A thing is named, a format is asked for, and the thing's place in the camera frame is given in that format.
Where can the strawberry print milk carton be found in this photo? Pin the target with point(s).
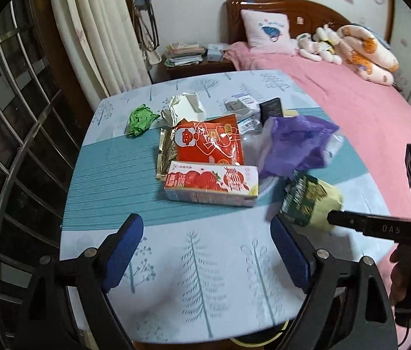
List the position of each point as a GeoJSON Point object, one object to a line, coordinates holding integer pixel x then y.
{"type": "Point", "coordinates": [205, 182]}

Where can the grey foil packet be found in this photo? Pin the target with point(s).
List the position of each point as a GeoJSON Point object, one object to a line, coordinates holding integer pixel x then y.
{"type": "Point", "coordinates": [234, 106]}

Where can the green crumpled paper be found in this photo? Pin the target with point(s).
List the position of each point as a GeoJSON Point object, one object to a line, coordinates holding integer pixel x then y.
{"type": "Point", "coordinates": [141, 120]}

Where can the pink bed blanket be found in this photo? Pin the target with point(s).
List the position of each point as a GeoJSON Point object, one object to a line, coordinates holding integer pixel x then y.
{"type": "Point", "coordinates": [355, 109]}

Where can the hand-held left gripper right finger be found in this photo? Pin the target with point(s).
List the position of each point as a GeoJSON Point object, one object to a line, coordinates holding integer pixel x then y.
{"type": "Point", "coordinates": [289, 251]}

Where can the white foil wrapper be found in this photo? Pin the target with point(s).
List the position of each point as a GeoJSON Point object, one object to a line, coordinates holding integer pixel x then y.
{"type": "Point", "coordinates": [187, 107]}

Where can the small white bag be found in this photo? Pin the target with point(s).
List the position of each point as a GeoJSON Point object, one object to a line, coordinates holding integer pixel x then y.
{"type": "Point", "coordinates": [152, 58]}

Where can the wooden headboard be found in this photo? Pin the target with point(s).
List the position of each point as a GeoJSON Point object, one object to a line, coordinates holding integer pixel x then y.
{"type": "Point", "coordinates": [300, 11]}

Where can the wooden nightstand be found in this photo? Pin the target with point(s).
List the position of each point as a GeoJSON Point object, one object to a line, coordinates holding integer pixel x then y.
{"type": "Point", "coordinates": [198, 70]}

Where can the stack of books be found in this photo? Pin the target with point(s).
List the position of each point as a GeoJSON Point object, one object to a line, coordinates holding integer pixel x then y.
{"type": "Point", "coordinates": [183, 53]}

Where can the yellow paper piece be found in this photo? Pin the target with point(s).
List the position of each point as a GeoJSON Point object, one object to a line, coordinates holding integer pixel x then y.
{"type": "Point", "coordinates": [290, 113]}

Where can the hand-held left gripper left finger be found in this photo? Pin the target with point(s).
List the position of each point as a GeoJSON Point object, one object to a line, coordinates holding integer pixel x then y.
{"type": "Point", "coordinates": [123, 251]}

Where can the pink pillow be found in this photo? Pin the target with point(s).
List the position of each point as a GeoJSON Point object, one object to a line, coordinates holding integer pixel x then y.
{"type": "Point", "coordinates": [267, 31]}

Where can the light blue tissue box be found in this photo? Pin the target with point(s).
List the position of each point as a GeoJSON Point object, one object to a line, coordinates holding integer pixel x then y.
{"type": "Point", "coordinates": [214, 54]}

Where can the white plush toy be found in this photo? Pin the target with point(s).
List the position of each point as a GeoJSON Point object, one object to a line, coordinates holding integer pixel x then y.
{"type": "Point", "coordinates": [318, 49]}

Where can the orange snack bag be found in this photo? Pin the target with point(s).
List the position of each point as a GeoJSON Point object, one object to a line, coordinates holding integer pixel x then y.
{"type": "Point", "coordinates": [205, 146]}

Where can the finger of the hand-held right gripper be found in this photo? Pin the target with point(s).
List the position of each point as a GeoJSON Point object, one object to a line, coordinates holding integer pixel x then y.
{"type": "Point", "coordinates": [373, 226]}

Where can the clear plastic bottle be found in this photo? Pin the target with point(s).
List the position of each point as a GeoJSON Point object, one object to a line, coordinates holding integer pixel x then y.
{"type": "Point", "coordinates": [251, 146]}

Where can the small black box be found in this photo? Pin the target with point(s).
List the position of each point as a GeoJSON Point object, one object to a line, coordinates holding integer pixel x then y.
{"type": "Point", "coordinates": [271, 109]}

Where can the purple plastic bag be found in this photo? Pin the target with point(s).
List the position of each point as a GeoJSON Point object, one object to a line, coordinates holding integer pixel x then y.
{"type": "Point", "coordinates": [293, 142]}

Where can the metal window grille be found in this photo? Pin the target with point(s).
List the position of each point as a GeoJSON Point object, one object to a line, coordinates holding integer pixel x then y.
{"type": "Point", "coordinates": [16, 116]}

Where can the cream curtain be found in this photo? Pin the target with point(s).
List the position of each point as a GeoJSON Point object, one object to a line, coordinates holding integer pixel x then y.
{"type": "Point", "coordinates": [96, 25]}

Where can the green yellow snack packet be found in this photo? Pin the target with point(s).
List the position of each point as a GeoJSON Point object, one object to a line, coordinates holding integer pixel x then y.
{"type": "Point", "coordinates": [307, 197]}

